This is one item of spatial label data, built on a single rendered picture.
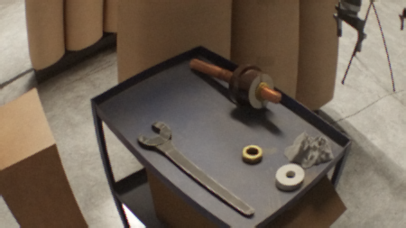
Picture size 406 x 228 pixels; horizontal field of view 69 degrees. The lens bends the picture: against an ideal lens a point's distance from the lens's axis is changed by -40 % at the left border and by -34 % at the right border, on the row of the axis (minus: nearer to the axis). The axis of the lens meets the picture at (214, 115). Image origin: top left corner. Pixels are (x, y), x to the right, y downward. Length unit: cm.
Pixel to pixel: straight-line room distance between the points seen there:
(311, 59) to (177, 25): 93
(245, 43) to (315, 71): 56
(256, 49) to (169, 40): 46
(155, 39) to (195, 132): 51
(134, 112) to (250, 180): 37
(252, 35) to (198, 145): 83
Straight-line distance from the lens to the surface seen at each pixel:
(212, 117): 113
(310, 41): 213
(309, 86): 227
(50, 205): 119
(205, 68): 125
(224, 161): 101
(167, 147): 102
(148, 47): 153
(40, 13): 290
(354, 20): 149
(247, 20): 175
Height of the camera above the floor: 156
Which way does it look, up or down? 37 degrees down
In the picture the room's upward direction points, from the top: 2 degrees clockwise
